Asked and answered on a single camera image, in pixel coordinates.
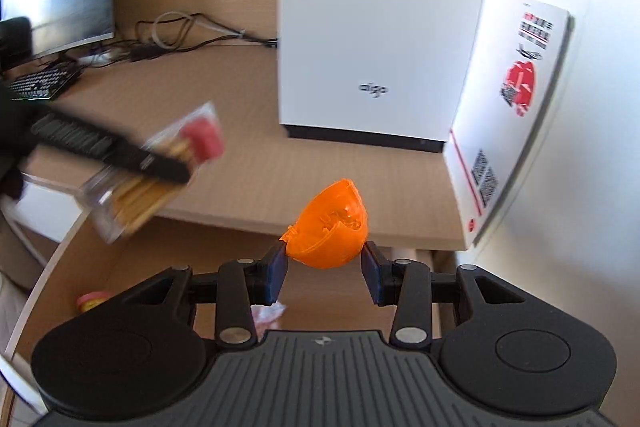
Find orange plastic half shell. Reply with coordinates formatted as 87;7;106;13
280;179;369;270

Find crumpled pink white wrapper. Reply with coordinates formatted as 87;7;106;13
250;301;286;339

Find black keyboard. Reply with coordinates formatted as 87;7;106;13
6;66;82;101

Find white cardboard box red print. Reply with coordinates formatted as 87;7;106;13
444;0;572;248

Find white computer tower case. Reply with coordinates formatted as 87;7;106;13
278;0;483;153

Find black power adapter with cables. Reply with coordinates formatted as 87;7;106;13
75;11;279;68

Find grey looped cable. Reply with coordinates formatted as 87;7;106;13
150;10;252;51

